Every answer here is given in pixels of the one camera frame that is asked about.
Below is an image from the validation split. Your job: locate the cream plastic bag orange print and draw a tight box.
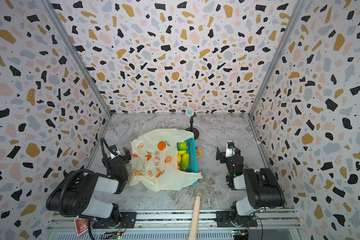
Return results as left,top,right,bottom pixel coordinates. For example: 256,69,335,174
130,129,194,192

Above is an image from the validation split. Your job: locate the green yellow mango toy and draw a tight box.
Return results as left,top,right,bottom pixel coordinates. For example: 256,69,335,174
181,153,190,171

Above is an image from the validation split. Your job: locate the green apple toy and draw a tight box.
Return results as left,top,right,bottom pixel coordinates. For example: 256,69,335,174
177,142,189,151

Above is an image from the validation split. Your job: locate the yellow banana toy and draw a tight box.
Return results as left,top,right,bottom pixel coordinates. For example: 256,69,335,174
177,150,187,165

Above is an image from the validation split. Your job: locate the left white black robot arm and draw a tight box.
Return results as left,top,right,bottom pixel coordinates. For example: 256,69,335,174
46,148,136,229

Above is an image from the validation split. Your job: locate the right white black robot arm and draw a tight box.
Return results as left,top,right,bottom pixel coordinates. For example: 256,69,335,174
216,142,286,228

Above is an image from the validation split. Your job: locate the pink yellow toy sticker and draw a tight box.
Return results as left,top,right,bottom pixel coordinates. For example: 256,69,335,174
196,147,203,158

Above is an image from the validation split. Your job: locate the teal plastic basket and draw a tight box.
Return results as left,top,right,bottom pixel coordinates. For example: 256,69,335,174
173,137,203,190

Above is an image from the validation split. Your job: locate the black stand round mirror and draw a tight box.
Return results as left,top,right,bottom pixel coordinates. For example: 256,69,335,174
186,109,200,140

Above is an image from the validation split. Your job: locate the red label tag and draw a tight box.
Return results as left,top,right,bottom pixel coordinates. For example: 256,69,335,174
74,217,89,237

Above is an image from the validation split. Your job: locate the wooden stick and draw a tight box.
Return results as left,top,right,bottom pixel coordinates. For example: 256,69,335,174
188,196,201,240

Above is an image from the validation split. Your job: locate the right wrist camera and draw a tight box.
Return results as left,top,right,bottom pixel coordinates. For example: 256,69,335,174
226,142,236,158

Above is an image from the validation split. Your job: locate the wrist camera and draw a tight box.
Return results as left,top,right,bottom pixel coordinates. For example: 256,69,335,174
109,145,121,159
226,142,236,158

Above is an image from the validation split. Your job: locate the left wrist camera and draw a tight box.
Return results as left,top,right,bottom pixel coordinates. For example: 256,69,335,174
109,145,121,159

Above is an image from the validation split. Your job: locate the black corrugated cable left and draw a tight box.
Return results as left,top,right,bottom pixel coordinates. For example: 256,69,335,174
58,137,113,217

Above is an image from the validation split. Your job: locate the aluminium rail base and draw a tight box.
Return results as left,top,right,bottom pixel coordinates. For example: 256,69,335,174
45,208,305,240

